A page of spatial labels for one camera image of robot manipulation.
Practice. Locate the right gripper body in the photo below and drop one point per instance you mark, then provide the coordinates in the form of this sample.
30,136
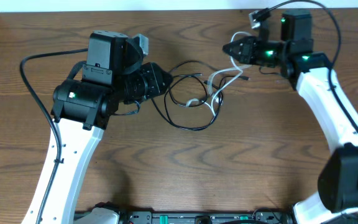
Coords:
248,50

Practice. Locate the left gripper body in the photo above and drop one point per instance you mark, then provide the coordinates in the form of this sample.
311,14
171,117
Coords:
150,81

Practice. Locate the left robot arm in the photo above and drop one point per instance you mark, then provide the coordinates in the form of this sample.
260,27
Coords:
114,72

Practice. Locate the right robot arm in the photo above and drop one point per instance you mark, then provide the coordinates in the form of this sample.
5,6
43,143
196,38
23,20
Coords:
312,76

